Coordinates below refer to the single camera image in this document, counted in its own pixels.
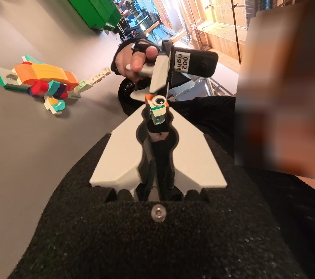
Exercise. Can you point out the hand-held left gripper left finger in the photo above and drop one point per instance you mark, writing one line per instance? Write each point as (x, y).
(115, 158)

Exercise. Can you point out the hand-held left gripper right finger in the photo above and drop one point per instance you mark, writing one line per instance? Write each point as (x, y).
(196, 160)

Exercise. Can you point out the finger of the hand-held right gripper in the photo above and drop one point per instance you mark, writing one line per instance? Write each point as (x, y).
(160, 74)
(140, 94)

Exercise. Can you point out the small orange lego assembly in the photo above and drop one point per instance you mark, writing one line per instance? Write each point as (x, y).
(157, 104)

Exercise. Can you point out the colourful lego body assembly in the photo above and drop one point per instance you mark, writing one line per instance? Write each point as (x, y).
(44, 72)

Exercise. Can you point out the person's right hand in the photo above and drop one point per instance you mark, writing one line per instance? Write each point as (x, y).
(123, 62)

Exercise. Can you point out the grey plastic crate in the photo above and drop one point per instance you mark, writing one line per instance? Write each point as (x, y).
(204, 89)

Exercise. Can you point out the person's black top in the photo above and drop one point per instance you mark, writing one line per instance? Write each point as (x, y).
(290, 205)

